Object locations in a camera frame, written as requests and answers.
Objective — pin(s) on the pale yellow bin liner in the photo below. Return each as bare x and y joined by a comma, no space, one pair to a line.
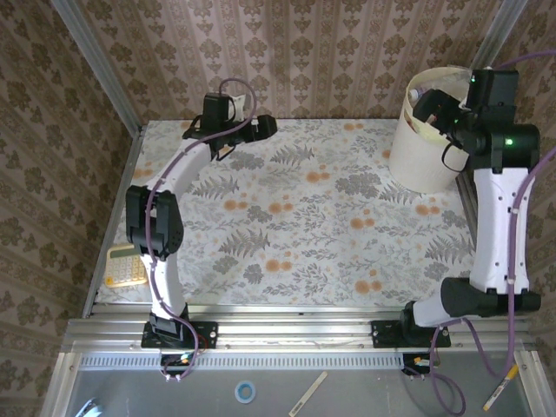
428,132

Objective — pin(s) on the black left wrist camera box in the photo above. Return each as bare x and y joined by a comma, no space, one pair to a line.
217,108

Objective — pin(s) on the floral tablecloth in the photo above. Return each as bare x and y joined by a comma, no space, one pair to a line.
304,260

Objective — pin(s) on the wooden stick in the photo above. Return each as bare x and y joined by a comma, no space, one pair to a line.
309,392

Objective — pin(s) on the silver metal clip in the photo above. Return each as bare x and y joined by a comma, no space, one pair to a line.
89,408

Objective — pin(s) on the blue tape roll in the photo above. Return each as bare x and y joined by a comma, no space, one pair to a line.
237,392

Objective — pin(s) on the beige calculator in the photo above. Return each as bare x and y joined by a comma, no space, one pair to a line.
121,269

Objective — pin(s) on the aluminium frame post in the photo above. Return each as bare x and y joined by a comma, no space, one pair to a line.
499,30
100,69

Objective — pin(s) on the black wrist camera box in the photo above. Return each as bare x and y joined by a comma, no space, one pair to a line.
217,108
495,87

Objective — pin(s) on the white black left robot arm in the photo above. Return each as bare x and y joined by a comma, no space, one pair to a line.
182,169

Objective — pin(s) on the aluminium side rail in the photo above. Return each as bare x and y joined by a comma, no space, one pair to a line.
127,174
465,195

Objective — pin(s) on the yellow marker pen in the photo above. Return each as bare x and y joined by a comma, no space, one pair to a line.
495,393

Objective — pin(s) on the white plastic bin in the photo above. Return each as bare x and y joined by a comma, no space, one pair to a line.
417,165

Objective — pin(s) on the long aluminium base rail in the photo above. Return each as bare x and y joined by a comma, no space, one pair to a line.
304,330

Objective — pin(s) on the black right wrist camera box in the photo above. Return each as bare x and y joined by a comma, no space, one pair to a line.
495,87

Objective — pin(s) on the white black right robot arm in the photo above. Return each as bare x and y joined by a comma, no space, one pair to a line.
499,226

